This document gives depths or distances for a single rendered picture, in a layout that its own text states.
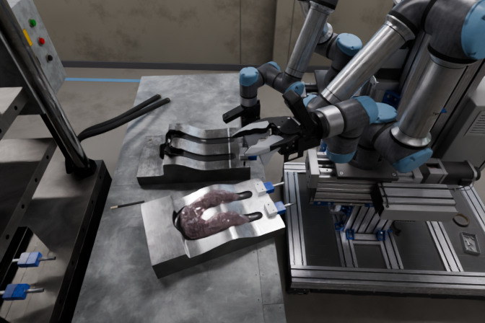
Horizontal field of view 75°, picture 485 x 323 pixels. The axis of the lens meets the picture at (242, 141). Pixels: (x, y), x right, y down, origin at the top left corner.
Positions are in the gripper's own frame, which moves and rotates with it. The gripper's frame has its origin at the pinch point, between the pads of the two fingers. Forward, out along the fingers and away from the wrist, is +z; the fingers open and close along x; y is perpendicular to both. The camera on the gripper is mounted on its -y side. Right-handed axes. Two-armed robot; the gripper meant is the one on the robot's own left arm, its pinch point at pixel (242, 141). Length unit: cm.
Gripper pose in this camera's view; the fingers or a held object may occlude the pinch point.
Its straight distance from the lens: 69.8
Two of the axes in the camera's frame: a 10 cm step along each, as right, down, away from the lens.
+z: -9.2, 2.8, -2.8
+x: -3.9, -5.5, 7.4
